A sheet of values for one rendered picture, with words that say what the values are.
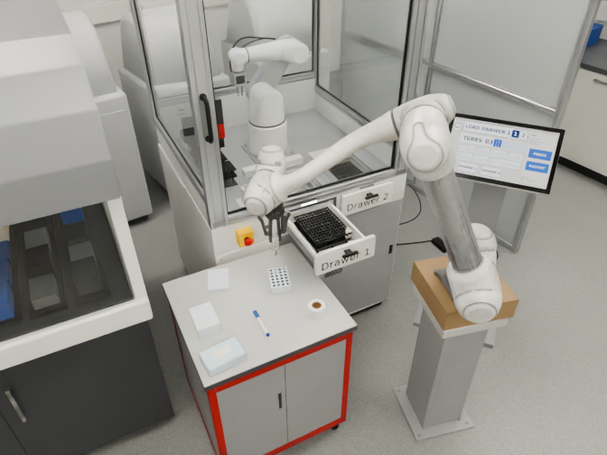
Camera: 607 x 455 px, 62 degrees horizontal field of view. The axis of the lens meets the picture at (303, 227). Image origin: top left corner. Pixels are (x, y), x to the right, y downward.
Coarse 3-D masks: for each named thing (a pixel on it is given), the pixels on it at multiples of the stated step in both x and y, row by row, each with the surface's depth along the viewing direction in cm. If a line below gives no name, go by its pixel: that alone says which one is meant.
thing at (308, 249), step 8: (312, 208) 235; (320, 208) 237; (336, 208) 235; (344, 216) 229; (288, 224) 226; (344, 224) 229; (352, 224) 224; (288, 232) 228; (296, 232) 220; (352, 232) 224; (296, 240) 222; (304, 240) 215; (352, 240) 224; (304, 248) 215; (312, 248) 211; (328, 248) 220; (312, 256) 210
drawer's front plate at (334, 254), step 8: (360, 240) 210; (368, 240) 211; (336, 248) 205; (344, 248) 207; (352, 248) 209; (360, 248) 212; (320, 256) 203; (328, 256) 205; (336, 256) 207; (352, 256) 212; (360, 256) 215; (368, 256) 217; (320, 264) 205; (336, 264) 210; (344, 264) 212; (320, 272) 208
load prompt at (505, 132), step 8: (464, 120) 245; (464, 128) 244; (472, 128) 243; (480, 128) 242; (488, 128) 241; (496, 128) 240; (504, 128) 239; (512, 128) 238; (504, 136) 239; (512, 136) 238; (520, 136) 236
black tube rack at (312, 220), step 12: (300, 216) 228; (312, 216) 230; (324, 216) 229; (336, 216) 228; (300, 228) 226; (312, 228) 221; (324, 228) 221; (336, 228) 221; (312, 240) 219; (336, 240) 219; (348, 240) 220
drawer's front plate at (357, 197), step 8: (384, 184) 244; (392, 184) 247; (352, 192) 239; (360, 192) 240; (368, 192) 242; (376, 192) 244; (384, 192) 247; (344, 200) 237; (352, 200) 240; (360, 200) 243; (368, 200) 245; (376, 200) 248; (384, 200) 250; (344, 208) 240; (352, 208) 243; (360, 208) 245
